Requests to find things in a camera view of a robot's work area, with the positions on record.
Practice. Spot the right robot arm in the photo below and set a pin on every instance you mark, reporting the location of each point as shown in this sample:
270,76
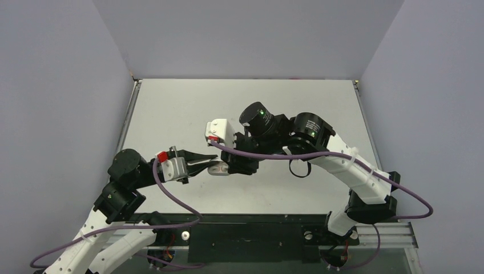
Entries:
370,189

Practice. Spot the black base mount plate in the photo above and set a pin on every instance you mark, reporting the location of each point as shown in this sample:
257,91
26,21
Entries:
254,238

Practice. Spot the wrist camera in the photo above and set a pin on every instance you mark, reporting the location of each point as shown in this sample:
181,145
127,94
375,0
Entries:
220,131
172,166

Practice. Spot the white charging case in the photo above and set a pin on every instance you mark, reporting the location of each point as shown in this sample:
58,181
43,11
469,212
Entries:
218,169

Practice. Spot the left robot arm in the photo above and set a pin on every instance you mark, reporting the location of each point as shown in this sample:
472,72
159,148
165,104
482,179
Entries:
105,241

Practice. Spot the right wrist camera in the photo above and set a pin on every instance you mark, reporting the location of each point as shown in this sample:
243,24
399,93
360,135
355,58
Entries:
220,131

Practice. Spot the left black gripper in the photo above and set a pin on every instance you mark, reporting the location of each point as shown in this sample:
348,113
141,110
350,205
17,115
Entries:
194,168

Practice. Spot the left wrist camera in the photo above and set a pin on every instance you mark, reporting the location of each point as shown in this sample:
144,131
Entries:
172,166

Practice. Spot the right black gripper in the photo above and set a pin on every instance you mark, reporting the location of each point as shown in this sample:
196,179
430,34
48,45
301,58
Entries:
234,166

